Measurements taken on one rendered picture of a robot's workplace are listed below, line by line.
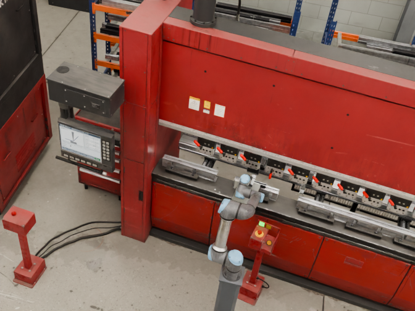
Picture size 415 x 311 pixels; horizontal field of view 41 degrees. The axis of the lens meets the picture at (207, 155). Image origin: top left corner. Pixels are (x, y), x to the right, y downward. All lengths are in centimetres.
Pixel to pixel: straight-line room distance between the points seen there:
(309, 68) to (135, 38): 122
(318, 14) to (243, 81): 455
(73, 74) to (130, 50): 44
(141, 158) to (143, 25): 119
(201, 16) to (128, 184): 170
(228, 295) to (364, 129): 164
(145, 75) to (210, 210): 145
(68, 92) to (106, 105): 29
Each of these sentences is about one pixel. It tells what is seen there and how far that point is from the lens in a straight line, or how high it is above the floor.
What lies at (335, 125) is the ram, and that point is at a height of 183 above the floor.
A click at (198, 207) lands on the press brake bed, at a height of 63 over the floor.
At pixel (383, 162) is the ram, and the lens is 427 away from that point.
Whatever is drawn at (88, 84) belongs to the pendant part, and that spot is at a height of 195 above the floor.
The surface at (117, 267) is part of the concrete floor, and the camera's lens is 526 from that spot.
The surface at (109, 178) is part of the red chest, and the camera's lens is 552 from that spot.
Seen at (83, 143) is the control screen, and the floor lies 145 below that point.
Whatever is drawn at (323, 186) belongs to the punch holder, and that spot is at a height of 122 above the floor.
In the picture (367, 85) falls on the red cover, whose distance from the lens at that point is 387.
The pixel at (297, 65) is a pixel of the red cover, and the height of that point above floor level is 225.
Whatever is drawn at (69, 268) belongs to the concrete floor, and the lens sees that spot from 528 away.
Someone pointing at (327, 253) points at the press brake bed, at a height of 58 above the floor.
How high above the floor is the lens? 428
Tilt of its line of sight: 42 degrees down
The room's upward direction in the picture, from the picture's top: 8 degrees clockwise
